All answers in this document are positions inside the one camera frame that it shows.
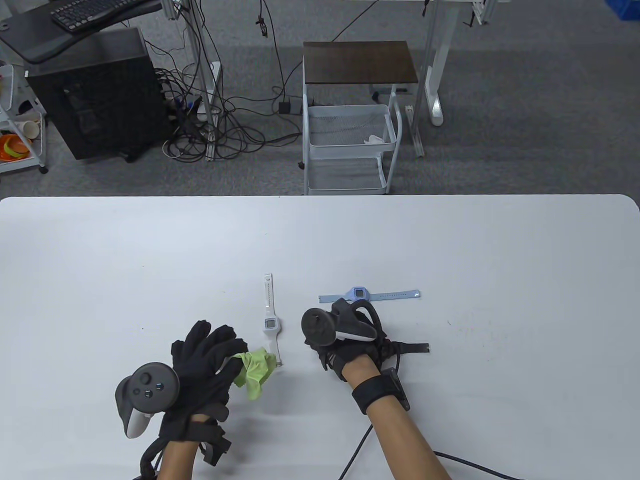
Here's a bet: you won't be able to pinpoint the person's right forearm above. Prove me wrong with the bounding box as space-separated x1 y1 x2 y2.
345 356 453 480

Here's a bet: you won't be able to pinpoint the light blue watch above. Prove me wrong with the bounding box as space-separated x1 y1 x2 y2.
318 286 421 305

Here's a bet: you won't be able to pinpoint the orange bowls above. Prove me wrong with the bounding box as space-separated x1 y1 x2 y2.
0 132 33 162

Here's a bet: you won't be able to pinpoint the black keyboard tray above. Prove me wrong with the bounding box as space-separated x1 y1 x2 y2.
0 0 163 65

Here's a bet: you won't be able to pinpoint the black red watch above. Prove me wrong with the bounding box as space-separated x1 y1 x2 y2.
384 341 430 355

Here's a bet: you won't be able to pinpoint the black keyboard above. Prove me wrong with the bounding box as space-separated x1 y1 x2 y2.
50 0 151 34

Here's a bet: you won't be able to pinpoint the person's left hand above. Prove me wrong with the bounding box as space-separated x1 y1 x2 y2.
159 320 249 443

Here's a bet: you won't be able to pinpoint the person's right hand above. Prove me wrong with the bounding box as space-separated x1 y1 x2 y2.
305 298 396 383

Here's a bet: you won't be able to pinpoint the white watch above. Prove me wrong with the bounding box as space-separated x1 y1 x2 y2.
263 273 285 371

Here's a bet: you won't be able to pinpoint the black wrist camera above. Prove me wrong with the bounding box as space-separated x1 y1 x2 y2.
199 425 232 466

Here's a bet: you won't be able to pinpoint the tangle of black cables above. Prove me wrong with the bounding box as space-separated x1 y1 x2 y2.
145 0 306 163

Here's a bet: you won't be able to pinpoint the blue plastic bin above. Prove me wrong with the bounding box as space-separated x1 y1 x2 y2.
606 0 640 22

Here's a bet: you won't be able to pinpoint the black computer tower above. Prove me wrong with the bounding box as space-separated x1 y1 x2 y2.
26 27 173 162

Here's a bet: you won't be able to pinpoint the white rolling trolley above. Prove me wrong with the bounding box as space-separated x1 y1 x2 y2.
0 62 49 175

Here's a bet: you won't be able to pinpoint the black braided cable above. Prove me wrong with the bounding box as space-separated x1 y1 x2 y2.
339 350 526 480

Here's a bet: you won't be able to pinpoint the grey white handheld controller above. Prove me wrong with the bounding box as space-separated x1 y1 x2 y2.
301 299 379 347
115 361 180 440

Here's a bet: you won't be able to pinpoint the person's left forearm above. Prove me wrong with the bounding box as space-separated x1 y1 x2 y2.
157 440 201 480

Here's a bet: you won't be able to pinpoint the green microfibre cloth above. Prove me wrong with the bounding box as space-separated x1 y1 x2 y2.
232 349 277 401

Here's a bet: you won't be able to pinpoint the white desk leg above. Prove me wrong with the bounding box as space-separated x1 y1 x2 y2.
422 0 460 127

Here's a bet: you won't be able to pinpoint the white cart with wooden top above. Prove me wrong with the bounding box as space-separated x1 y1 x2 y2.
299 41 420 197

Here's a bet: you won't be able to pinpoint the aluminium rail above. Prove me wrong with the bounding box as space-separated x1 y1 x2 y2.
404 104 426 158

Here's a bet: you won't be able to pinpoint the black wrist strap with box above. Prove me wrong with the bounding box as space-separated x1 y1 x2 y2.
132 434 168 480
351 367 411 415

